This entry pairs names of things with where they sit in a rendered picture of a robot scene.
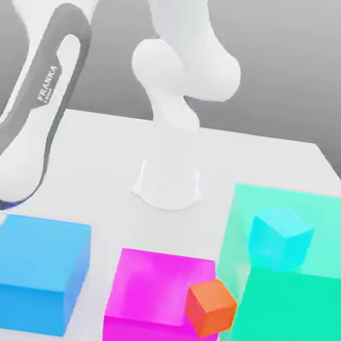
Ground small cyan cube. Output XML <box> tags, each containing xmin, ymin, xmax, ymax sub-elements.
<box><xmin>245</xmin><ymin>202</ymin><xmax>318</xmax><ymax>275</ymax></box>

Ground large magenta box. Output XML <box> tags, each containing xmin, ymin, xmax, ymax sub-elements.
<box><xmin>100</xmin><ymin>246</ymin><xmax>229</xmax><ymax>341</ymax></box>

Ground large blue box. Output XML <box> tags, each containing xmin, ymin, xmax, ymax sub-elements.
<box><xmin>0</xmin><ymin>212</ymin><xmax>95</xmax><ymax>341</ymax></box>

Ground small orange cube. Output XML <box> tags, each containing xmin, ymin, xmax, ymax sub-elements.
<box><xmin>181</xmin><ymin>274</ymin><xmax>241</xmax><ymax>341</ymax></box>

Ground large green box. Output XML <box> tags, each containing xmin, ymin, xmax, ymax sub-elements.
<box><xmin>206</xmin><ymin>180</ymin><xmax>341</xmax><ymax>341</ymax></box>

